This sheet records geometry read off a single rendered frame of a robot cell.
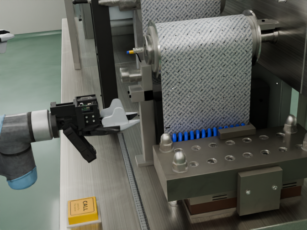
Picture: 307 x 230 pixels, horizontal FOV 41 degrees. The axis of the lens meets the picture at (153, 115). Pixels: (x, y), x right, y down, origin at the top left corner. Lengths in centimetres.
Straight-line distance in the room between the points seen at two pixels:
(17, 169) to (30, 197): 171
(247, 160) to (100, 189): 40
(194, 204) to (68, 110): 37
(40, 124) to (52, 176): 193
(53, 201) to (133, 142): 142
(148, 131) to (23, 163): 35
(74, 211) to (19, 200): 175
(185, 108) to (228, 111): 12
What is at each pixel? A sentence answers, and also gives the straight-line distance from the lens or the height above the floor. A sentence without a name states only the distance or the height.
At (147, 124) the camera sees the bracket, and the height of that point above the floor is 103.
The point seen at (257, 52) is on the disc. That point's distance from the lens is 108.
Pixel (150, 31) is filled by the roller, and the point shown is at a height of 130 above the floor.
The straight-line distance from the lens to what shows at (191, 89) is 106.
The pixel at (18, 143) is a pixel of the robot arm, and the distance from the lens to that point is 103.
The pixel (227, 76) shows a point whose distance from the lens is 108.
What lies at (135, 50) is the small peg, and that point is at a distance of 107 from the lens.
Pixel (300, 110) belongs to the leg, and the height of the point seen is 96.
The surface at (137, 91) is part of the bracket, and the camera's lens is 111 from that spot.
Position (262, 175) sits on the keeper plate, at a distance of 97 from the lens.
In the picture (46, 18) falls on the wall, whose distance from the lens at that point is 665.
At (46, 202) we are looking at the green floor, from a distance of 270.
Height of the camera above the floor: 156
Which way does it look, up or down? 26 degrees down
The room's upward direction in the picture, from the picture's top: 4 degrees counter-clockwise
